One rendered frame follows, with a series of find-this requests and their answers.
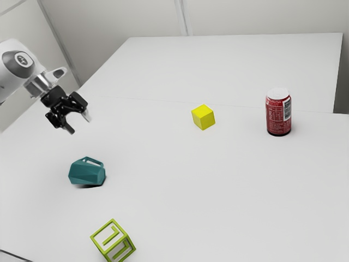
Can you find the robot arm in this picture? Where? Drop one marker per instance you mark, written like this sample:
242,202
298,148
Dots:
16,68

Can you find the teal faceted mug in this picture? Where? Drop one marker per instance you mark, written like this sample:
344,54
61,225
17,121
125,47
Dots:
86,172

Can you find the green and white letter block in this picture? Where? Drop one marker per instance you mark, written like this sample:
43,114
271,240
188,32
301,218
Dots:
113,241

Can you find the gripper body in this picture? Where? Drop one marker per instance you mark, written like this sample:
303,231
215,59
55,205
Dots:
54,98

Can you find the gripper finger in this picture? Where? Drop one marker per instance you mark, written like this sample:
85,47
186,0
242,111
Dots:
60,119
80,105

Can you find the yellow block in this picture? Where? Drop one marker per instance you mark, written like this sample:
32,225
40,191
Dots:
203,116

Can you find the red soda can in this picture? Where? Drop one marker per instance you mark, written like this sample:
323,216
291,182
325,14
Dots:
278,112

